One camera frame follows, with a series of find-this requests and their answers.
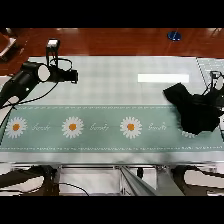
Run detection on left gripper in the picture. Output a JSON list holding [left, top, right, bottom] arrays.
[[49, 66, 80, 85]]

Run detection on black garment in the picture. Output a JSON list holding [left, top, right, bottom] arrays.
[[162, 82, 224, 136]]

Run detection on blue round object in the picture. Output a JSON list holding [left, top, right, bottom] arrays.
[[167, 30, 182, 42]]

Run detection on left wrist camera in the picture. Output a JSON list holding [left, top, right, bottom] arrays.
[[45, 38, 61, 68]]

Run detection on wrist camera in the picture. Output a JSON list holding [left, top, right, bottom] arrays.
[[45, 38, 61, 68], [208, 70, 224, 88]]

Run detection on silver frame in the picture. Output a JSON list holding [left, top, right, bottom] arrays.
[[0, 161, 224, 197]]

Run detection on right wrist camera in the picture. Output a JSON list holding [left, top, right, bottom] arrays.
[[208, 70, 224, 88]]

